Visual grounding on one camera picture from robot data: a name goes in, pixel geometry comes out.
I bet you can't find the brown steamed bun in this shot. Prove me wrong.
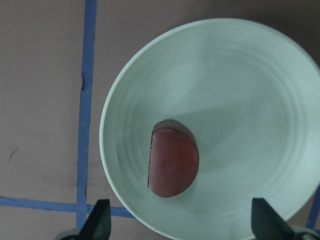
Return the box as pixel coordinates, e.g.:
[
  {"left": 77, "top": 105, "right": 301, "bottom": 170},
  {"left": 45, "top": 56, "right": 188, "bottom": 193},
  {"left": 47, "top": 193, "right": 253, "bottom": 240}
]
[{"left": 147, "top": 119, "right": 200, "bottom": 198}]

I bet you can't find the light green plate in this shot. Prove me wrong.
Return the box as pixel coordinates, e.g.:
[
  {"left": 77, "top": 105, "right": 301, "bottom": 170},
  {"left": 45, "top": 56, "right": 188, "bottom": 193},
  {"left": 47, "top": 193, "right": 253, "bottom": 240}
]
[{"left": 99, "top": 18, "right": 320, "bottom": 240}]

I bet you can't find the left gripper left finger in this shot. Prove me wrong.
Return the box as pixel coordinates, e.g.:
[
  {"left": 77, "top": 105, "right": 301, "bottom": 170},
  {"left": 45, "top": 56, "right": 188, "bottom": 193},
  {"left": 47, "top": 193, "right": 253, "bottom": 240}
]
[{"left": 78, "top": 199, "right": 111, "bottom": 240}]

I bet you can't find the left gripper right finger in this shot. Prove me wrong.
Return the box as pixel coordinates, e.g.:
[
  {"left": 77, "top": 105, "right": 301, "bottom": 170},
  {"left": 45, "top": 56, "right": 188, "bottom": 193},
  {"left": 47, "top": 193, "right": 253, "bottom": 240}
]
[{"left": 251, "top": 198, "right": 300, "bottom": 240}]

